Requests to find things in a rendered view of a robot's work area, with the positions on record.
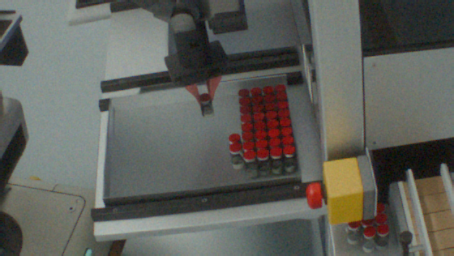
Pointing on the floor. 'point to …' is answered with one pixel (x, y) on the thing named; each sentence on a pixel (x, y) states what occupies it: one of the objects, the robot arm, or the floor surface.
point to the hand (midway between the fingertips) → (204, 97)
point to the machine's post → (338, 81)
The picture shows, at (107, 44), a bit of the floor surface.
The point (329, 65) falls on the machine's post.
